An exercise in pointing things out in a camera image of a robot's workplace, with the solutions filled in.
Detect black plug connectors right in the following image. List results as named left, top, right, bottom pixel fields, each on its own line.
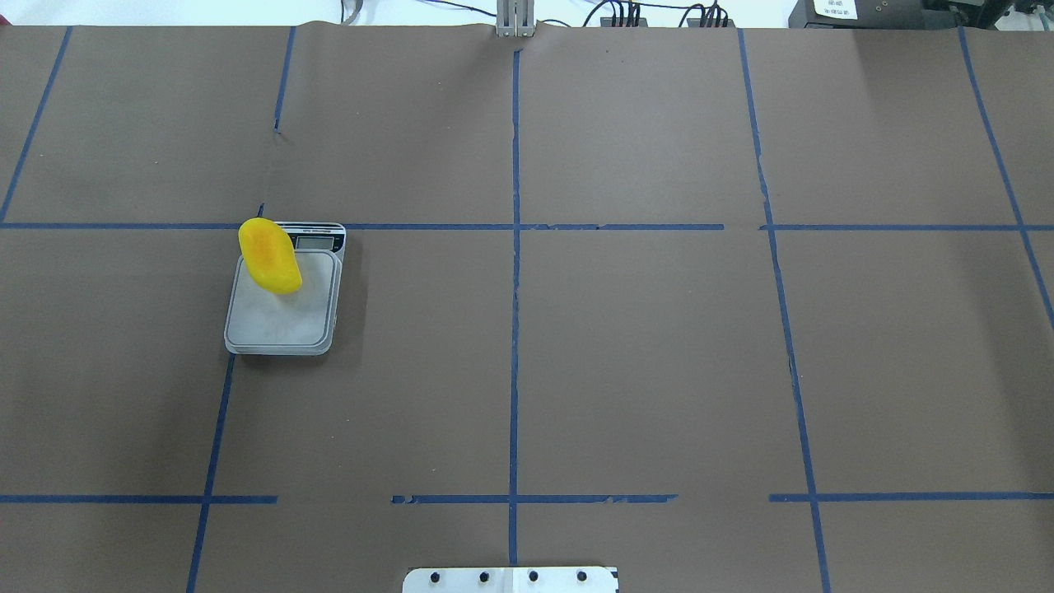
left=679, top=1, right=735, bottom=29

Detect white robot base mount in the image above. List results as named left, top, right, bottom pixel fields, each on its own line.
left=402, top=566, right=620, bottom=592

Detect black plug connectors left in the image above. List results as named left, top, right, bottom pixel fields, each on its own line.
left=590, top=1, right=648, bottom=29

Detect black plug connectors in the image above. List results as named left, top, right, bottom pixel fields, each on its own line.
left=679, top=1, right=735, bottom=29
left=590, top=1, right=648, bottom=29

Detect aluminium frame post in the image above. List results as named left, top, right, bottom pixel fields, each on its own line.
left=496, top=0, right=536, bottom=38

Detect yellow mango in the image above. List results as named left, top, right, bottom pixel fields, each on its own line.
left=238, top=217, right=304, bottom=294

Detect black box with label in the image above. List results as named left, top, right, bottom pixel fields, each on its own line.
left=787, top=1, right=957, bottom=29

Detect digital kitchen scale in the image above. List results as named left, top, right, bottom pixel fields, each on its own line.
left=223, top=222, right=347, bottom=356

